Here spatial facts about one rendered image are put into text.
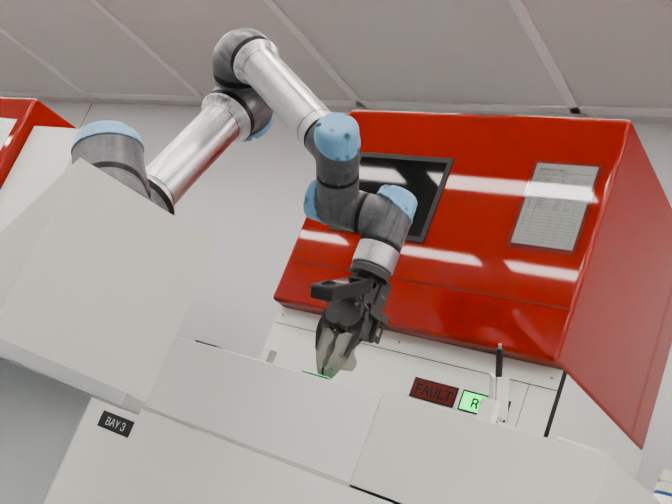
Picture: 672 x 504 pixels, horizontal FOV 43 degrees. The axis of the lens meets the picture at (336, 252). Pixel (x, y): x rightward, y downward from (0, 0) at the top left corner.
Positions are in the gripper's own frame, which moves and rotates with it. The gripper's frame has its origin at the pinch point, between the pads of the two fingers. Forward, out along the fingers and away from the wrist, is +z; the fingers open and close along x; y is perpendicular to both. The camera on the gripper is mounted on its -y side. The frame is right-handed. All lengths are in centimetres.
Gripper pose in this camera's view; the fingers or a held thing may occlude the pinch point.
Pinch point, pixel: (323, 373)
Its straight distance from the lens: 143.3
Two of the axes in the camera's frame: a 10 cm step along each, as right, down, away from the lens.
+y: 5.1, 4.3, 7.5
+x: -7.8, -1.3, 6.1
